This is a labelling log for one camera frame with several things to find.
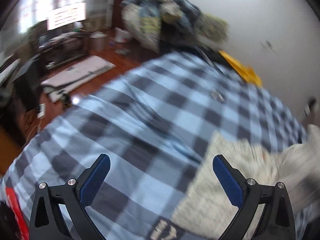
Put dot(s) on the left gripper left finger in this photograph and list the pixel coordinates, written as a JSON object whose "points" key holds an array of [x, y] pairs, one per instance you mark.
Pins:
{"points": [[47, 221]]}

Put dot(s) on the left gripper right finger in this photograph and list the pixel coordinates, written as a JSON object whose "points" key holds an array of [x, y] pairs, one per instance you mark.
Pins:
{"points": [[276, 220]]}

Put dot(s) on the cream plaid shirt jacket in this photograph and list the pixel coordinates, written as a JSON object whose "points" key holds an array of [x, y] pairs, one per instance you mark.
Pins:
{"points": [[206, 210]]}

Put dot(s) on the white floor mat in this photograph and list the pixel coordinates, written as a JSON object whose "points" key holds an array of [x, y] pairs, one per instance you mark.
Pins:
{"points": [[75, 76]]}

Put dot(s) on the blue checkered bed sheet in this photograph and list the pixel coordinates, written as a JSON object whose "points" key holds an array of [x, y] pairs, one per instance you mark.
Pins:
{"points": [[154, 122]]}

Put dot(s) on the yellow cloth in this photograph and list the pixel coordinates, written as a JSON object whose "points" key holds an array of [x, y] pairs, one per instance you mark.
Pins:
{"points": [[247, 73]]}

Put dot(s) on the dark wooden tv stand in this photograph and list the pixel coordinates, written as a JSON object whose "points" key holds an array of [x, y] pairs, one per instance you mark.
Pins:
{"points": [[57, 47]]}

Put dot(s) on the white waste bin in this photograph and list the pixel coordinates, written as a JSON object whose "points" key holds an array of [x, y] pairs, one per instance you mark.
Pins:
{"points": [[98, 41]]}

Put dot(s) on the beige box fan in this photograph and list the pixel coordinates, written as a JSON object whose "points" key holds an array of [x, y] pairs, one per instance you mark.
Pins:
{"points": [[213, 30]]}

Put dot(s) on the pile of bedding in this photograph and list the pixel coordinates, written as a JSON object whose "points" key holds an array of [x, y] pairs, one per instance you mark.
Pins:
{"points": [[152, 22]]}

